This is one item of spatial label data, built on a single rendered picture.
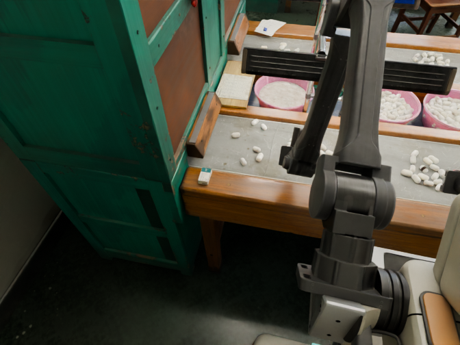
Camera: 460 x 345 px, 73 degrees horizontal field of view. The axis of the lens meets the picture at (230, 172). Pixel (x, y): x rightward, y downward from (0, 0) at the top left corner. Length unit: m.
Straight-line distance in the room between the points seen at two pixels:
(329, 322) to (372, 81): 0.35
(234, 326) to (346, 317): 1.24
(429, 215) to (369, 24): 0.74
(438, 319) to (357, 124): 0.27
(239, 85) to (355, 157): 1.02
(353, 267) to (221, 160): 0.81
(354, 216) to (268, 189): 0.63
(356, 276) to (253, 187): 0.67
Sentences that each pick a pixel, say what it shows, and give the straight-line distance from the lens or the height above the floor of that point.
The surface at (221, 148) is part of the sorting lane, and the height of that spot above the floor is 0.74.
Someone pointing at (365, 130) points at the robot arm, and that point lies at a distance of 0.51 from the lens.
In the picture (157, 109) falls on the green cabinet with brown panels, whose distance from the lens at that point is 0.82.
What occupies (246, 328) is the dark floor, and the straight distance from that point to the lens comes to 1.67.
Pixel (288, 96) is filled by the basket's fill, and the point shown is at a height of 0.73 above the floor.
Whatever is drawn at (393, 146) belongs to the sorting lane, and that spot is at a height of 0.74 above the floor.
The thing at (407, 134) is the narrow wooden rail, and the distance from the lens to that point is 1.40.
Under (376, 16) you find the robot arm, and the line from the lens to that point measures 0.61.
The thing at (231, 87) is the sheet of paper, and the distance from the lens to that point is 1.44.
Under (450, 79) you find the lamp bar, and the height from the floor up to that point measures 1.08.
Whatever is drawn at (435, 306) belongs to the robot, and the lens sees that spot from 0.48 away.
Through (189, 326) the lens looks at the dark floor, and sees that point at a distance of 1.68.
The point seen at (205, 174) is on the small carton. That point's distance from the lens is 1.08.
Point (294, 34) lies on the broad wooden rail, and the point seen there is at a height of 0.76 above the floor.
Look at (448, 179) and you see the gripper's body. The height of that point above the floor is 0.92.
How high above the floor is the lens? 1.63
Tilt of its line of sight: 52 degrees down
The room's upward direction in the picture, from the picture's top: 2 degrees counter-clockwise
